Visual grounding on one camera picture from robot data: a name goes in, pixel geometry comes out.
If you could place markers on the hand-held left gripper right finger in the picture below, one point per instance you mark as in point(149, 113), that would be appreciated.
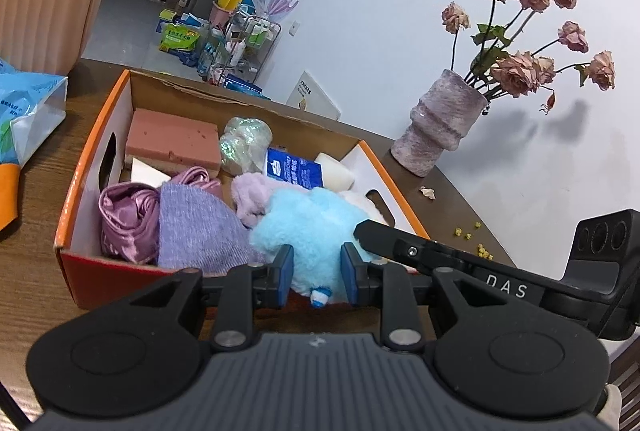
point(350, 276)

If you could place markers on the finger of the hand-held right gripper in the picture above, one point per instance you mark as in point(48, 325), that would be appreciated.
point(400, 246)

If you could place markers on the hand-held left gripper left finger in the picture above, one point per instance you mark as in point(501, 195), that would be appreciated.
point(284, 276)

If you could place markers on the light blue plush toy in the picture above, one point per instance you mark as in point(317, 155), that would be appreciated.
point(305, 231)

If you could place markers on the lilac fuzzy cloth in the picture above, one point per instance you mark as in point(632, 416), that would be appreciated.
point(255, 196)

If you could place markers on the white round sponge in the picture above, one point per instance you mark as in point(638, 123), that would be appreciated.
point(335, 176)

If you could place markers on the purple knitted cloth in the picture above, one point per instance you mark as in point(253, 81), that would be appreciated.
point(200, 226)

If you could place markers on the blue and white small pack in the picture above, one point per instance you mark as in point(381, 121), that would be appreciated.
point(292, 168)

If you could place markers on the clear plastic wrap ball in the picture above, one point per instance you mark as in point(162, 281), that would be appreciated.
point(245, 143)

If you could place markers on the purple satin scrunchie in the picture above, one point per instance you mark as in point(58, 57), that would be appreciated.
point(125, 221)

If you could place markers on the white card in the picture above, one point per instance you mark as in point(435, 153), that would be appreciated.
point(145, 173)

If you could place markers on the pink layered sponge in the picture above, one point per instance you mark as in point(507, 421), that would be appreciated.
point(170, 136)

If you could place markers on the orange cardboard box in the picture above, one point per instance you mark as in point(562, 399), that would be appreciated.
point(80, 276)

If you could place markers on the fallen dried petal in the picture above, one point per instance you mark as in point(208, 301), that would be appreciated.
point(427, 192)

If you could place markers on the scattered yellow petal bits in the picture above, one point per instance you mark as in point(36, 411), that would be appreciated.
point(482, 252)

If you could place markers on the mauve ceramic vase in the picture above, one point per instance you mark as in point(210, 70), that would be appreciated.
point(435, 126)

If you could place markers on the white board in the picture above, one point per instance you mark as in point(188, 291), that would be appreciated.
point(312, 98)

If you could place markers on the blue packs on floor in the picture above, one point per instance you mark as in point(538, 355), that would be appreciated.
point(245, 86)

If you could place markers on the dried pink roses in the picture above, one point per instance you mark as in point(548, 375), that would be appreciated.
point(515, 76)

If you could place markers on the metal storage cart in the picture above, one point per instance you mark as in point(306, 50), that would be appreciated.
point(247, 46)

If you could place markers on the green and yellow bag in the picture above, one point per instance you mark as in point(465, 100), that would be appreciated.
point(179, 38)

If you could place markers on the pink bucket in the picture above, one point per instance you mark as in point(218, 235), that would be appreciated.
point(221, 16)

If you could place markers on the blue tissue pack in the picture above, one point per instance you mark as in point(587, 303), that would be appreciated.
point(25, 111)

